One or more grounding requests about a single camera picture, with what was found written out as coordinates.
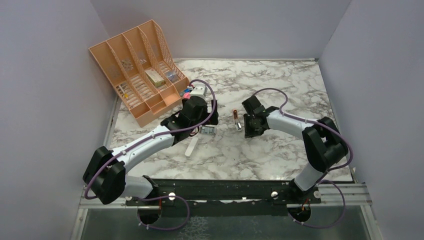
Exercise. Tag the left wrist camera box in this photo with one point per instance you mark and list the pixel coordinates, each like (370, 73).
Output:
(199, 90)

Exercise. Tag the peach plastic desk organizer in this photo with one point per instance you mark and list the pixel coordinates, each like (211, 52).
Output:
(124, 59)

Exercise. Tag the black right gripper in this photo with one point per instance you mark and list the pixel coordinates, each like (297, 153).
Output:
(249, 131)

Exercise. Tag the pink cap glue bottle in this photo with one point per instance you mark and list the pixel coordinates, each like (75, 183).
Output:
(186, 95)

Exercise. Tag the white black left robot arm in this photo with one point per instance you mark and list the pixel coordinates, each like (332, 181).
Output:
(105, 175)

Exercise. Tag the yellow green box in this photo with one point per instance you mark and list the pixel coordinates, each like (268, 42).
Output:
(155, 78)

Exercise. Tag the long white stapler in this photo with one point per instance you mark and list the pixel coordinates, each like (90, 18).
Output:
(191, 147)

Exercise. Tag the clear bag of clips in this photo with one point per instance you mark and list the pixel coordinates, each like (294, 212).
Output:
(172, 76)

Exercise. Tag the staple box tray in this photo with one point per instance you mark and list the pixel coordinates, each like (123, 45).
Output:
(208, 130)

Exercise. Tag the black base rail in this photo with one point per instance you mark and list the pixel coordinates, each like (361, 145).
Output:
(215, 198)

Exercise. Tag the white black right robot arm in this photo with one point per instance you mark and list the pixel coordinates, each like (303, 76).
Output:
(323, 143)

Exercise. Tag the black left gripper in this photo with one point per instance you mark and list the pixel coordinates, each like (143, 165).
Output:
(212, 120)

